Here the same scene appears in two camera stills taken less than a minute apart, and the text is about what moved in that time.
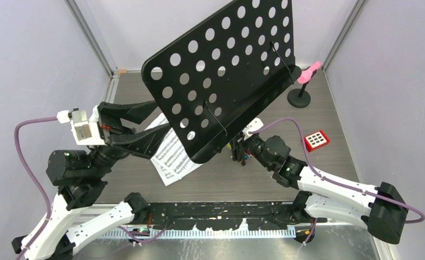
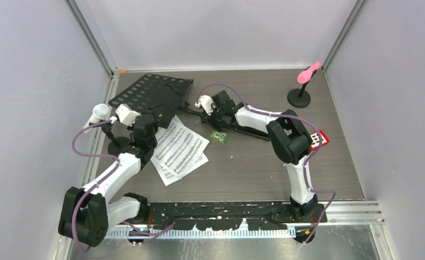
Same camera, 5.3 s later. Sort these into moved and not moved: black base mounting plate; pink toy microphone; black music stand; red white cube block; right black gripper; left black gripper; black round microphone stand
Moved: right black gripper; left black gripper; black music stand
Not moved: black round microphone stand; red white cube block; black base mounting plate; pink toy microphone
